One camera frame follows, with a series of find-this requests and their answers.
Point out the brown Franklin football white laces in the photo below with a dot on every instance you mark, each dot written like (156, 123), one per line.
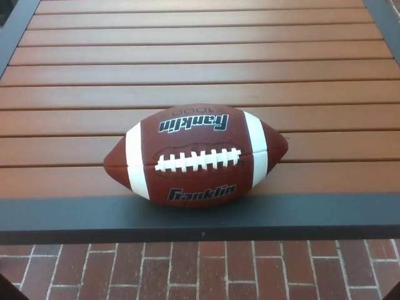
(200, 175)

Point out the wood slat table dark frame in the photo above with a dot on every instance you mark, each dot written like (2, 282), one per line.
(200, 62)

